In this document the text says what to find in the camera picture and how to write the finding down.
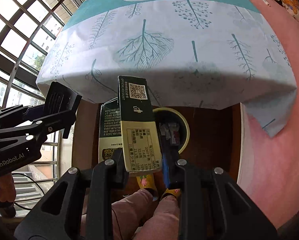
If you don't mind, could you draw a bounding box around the black small box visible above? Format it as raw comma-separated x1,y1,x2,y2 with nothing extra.
43,81,82,113

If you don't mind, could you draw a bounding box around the right yellow slipper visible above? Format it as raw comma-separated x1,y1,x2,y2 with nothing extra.
161,189,181,200

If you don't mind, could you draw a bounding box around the right pink trouser leg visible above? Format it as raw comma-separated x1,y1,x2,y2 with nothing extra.
134,195,180,239

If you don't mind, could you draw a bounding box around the person left hand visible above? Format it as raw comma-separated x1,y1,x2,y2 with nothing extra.
0,173,16,203

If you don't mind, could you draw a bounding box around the pink bed blanket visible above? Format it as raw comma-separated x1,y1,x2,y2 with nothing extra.
237,0,299,228

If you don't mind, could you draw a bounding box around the pink trouser leg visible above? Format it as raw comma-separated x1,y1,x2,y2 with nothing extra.
134,195,180,239
81,188,155,240

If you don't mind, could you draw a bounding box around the leaf patterned tablecloth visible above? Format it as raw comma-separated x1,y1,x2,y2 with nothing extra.
36,0,298,138

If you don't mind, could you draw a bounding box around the green cream carton box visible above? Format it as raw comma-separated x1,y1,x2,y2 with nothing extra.
99,76,162,176

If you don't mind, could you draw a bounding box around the left pink trouser leg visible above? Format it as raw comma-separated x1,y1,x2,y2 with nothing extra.
81,188,155,240

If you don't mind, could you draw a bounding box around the yellow rimmed trash bin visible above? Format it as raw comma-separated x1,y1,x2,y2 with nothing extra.
153,107,190,154

